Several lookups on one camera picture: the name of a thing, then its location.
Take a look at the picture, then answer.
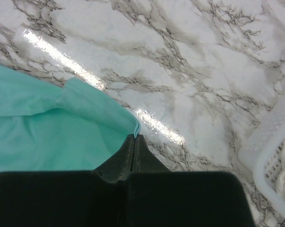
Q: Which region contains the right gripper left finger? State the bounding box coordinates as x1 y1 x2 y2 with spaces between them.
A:
94 134 135 183

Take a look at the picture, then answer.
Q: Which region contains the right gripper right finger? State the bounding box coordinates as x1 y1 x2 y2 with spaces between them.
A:
132 134 170 173

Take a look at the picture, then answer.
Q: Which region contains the teal t shirt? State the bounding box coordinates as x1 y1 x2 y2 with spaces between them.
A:
0 65 140 172

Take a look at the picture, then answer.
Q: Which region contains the rectangular white mesh basket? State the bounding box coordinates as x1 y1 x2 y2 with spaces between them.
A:
238 96 285 219

